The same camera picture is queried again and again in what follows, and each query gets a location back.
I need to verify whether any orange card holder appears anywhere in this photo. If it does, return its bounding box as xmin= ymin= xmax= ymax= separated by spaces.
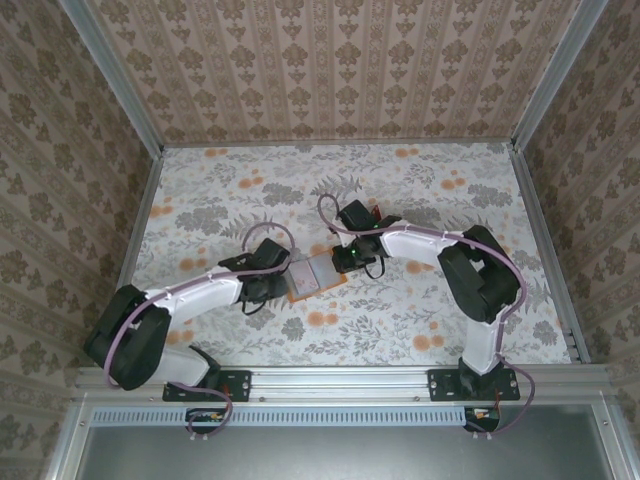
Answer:
xmin=287 ymin=252 xmax=349 ymax=303

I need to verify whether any white credit card red print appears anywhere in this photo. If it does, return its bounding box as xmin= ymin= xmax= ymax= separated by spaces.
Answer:
xmin=291 ymin=260 xmax=321 ymax=297

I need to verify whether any left small wiring connector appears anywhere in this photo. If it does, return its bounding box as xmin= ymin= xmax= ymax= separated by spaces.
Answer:
xmin=185 ymin=407 xmax=227 ymax=435

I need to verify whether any small wiring connector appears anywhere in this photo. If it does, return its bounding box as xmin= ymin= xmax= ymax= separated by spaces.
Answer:
xmin=463 ymin=405 xmax=502 ymax=432
xmin=185 ymin=407 xmax=227 ymax=435

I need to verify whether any grey metal cabinet top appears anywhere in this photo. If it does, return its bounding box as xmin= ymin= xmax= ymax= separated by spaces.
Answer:
xmin=44 ymin=394 xmax=640 ymax=480

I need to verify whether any right small wiring connector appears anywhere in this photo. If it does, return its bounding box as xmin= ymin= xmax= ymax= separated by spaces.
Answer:
xmin=463 ymin=405 xmax=502 ymax=432

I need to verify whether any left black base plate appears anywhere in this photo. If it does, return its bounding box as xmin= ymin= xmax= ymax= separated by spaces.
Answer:
xmin=162 ymin=368 xmax=252 ymax=403

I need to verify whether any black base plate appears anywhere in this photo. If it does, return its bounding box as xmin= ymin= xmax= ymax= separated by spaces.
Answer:
xmin=162 ymin=368 xmax=252 ymax=403
xmin=428 ymin=368 xmax=521 ymax=403

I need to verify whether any aluminium back rail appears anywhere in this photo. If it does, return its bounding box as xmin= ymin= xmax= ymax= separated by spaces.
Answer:
xmin=162 ymin=140 xmax=516 ymax=150

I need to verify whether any aluminium front frame beam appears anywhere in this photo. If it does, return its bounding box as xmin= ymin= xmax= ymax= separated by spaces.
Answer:
xmin=74 ymin=364 xmax=617 ymax=402

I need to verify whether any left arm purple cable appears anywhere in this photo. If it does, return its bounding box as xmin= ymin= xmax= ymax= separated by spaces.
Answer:
xmin=103 ymin=222 xmax=296 ymax=444

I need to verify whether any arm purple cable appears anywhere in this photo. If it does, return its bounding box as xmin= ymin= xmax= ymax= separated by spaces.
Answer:
xmin=317 ymin=193 xmax=537 ymax=441
xmin=103 ymin=222 xmax=296 ymax=444

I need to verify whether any left aluminium side rail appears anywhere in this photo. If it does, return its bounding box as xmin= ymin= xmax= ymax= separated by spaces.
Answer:
xmin=94 ymin=149 xmax=166 ymax=366

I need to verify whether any aluminium side rail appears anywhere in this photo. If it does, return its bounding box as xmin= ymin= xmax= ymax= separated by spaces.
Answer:
xmin=94 ymin=149 xmax=166 ymax=366
xmin=509 ymin=144 xmax=591 ymax=365

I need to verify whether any grey slotted cable duct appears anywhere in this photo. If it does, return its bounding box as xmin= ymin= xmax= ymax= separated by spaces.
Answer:
xmin=92 ymin=405 xmax=465 ymax=427

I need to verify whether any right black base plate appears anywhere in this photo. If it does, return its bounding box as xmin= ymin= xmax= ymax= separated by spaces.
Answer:
xmin=428 ymin=368 xmax=521 ymax=403

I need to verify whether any right aluminium side rail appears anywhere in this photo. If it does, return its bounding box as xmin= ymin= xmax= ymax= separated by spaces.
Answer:
xmin=509 ymin=144 xmax=591 ymax=365

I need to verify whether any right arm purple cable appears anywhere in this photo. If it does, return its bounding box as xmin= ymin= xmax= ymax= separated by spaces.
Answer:
xmin=317 ymin=193 xmax=537 ymax=441

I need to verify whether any left aluminium corner post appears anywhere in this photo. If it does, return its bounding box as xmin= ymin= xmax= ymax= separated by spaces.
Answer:
xmin=59 ymin=0 xmax=166 ymax=156

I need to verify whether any aluminium corner post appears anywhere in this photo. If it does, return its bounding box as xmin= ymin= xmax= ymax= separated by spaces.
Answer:
xmin=59 ymin=0 xmax=166 ymax=156
xmin=509 ymin=0 xmax=610 ymax=151

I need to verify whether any right aluminium corner post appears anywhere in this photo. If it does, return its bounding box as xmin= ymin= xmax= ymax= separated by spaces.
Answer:
xmin=509 ymin=0 xmax=610 ymax=151

